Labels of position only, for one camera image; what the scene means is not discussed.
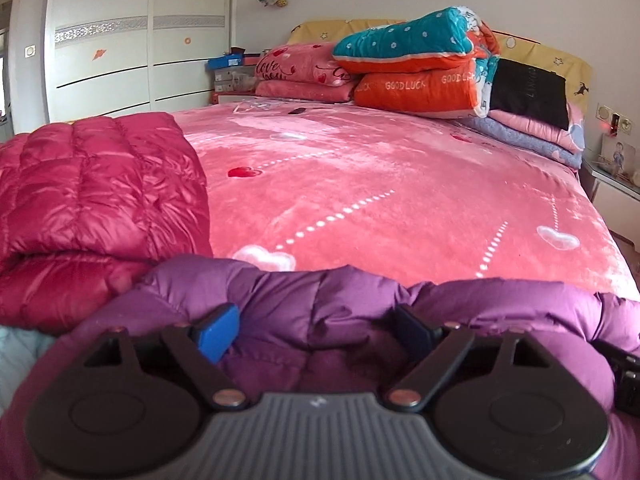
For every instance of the grey-purple folded blanket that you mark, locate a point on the grey-purple folded blanket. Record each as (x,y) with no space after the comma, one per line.
(525,147)

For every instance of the wall light switch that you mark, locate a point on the wall light switch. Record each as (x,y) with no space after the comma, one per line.
(31,50)

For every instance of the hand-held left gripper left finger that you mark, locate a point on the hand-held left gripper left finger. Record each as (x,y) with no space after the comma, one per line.
(217,332)

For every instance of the stack of shoe boxes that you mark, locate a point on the stack of shoe boxes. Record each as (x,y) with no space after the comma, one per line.
(232,75)

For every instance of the small black object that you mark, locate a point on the small black object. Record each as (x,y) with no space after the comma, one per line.
(297,110)

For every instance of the black folded cloth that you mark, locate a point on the black folded cloth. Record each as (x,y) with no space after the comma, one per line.
(530,92)

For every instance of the framed photo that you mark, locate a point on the framed photo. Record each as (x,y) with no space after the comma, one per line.
(620,157)

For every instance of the purple quilted down jacket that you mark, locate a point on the purple quilted down jacket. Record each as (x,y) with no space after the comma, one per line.
(320,305)

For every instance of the teal and orange folded quilt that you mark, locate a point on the teal and orange folded quilt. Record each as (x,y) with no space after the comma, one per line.
(415,65)

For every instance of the red quilted down jacket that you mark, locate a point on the red quilted down jacket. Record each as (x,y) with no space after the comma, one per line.
(95,195)

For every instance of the yellow padded headboard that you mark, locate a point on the yellow padded headboard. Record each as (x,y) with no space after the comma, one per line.
(545,57)

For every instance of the white nightstand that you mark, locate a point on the white nightstand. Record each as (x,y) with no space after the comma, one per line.
(617,205)

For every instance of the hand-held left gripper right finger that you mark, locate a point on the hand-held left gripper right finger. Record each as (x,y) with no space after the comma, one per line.
(411,332)

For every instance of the wall sockets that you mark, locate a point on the wall sockets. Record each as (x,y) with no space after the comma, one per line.
(615,119)

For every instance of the white wardrobe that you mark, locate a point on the white wardrobe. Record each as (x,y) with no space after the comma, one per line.
(135,40)

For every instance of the pink folded heart-print blanket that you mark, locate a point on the pink folded heart-print blanket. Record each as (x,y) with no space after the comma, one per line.
(300,67)

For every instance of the light blue jacket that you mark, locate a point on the light blue jacket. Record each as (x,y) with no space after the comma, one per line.
(22,360)

